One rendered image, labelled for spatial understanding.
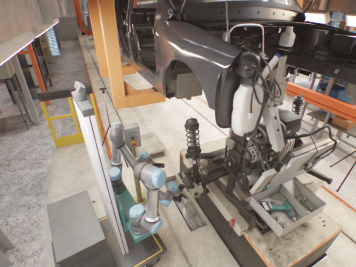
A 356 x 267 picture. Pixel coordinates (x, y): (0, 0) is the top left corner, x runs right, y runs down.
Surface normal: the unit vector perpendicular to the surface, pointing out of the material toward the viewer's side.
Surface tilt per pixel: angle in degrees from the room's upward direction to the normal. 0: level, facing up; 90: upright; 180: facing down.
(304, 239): 0
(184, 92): 90
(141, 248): 0
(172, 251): 0
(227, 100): 91
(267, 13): 92
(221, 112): 90
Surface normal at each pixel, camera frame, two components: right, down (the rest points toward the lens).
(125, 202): 0.00, -0.85
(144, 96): 0.42, 0.47
